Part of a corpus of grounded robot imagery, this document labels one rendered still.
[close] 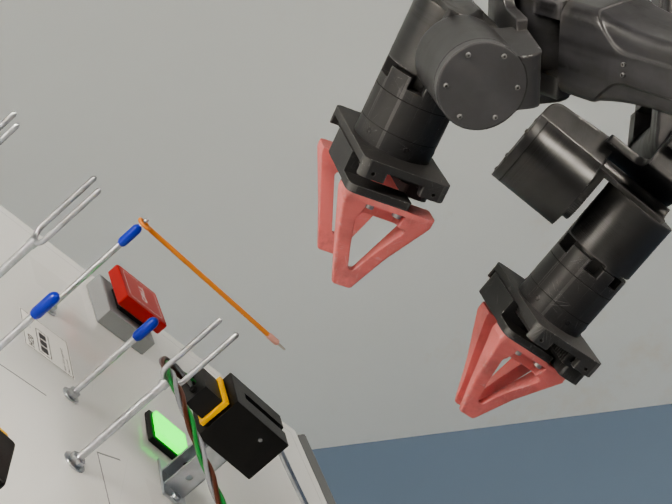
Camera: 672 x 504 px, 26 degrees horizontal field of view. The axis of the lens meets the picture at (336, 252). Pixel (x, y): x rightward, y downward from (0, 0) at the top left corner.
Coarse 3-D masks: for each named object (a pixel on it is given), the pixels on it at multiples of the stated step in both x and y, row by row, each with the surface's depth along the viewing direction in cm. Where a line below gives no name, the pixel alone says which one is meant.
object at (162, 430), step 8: (152, 416) 113; (160, 416) 114; (152, 424) 112; (160, 424) 112; (168, 424) 114; (152, 432) 111; (160, 432) 111; (168, 432) 112; (176, 432) 114; (152, 440) 111; (160, 440) 111; (168, 440) 111; (176, 440) 113; (184, 440) 114; (160, 448) 111; (168, 448) 111; (176, 448) 112; (184, 448) 113; (168, 456) 112; (176, 456) 112; (184, 464) 112
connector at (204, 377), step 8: (200, 376) 105; (208, 376) 105; (184, 384) 105; (200, 384) 104; (208, 384) 104; (216, 384) 106; (184, 392) 105; (192, 392) 104; (200, 392) 103; (208, 392) 103; (216, 392) 104; (192, 400) 103; (200, 400) 104; (208, 400) 104; (216, 400) 104; (192, 408) 104; (200, 408) 104; (208, 408) 104; (200, 416) 104
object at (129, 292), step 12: (120, 276) 123; (132, 276) 125; (120, 288) 121; (132, 288) 122; (144, 288) 125; (120, 300) 120; (132, 300) 121; (144, 300) 123; (156, 300) 126; (132, 312) 121; (144, 312) 122; (156, 312) 123
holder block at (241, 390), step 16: (224, 384) 106; (240, 384) 107; (240, 400) 104; (256, 400) 107; (224, 416) 104; (240, 416) 104; (256, 416) 104; (272, 416) 108; (208, 432) 104; (224, 432) 104; (240, 432) 105; (256, 432) 105; (272, 432) 105; (224, 448) 105; (240, 448) 105; (256, 448) 106; (272, 448) 106; (240, 464) 106; (256, 464) 106
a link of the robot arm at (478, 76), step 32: (512, 0) 95; (448, 32) 90; (480, 32) 89; (512, 32) 92; (416, 64) 93; (448, 64) 88; (480, 64) 88; (512, 64) 88; (448, 96) 88; (480, 96) 89; (512, 96) 89; (544, 96) 99; (480, 128) 90
